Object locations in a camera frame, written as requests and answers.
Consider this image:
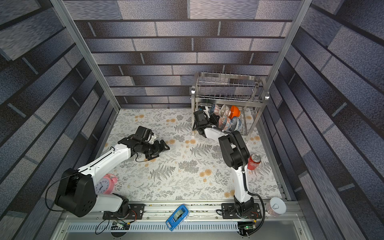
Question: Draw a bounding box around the pink alarm clock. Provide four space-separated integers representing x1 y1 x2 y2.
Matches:
95 174 118 195

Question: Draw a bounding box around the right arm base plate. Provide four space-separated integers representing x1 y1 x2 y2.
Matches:
216 203 263 220

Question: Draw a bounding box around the blue floral rim bowl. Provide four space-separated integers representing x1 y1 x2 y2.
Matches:
230 117 243 132

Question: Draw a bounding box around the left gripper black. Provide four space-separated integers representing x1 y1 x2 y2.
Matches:
142 139 172 160

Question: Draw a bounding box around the aluminium rail frame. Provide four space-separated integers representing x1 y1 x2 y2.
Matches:
51 202 313 240

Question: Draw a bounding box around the steel two-tier dish rack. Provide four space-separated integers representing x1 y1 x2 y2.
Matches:
191 72 270 137

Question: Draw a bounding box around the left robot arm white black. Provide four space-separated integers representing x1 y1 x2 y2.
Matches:
55 126 170 220

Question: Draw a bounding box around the red soda can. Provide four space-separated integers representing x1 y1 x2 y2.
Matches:
248 154 262 171

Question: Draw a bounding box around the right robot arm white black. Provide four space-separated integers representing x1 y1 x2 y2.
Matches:
193 110 260 218

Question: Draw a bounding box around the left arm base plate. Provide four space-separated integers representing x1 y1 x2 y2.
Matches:
103 203 145 221

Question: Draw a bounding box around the red blue floral bowl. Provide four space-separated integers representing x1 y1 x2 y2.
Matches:
222 117 232 131

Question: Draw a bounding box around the white lattice pattern bowl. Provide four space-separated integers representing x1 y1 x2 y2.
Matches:
219 105 231 117

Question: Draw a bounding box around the blue dotted pattern bowl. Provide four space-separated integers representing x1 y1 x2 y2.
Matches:
210 104 221 116

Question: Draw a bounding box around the black white floral bowl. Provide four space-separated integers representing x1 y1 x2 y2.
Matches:
218 117 224 130

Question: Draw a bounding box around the orange bowl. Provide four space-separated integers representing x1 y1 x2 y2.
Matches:
229 106 241 119

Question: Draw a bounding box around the blue handheld meter device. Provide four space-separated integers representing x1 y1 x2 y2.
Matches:
166 205 189 231

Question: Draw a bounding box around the floral table mat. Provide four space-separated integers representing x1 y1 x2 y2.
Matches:
80 107 289 202

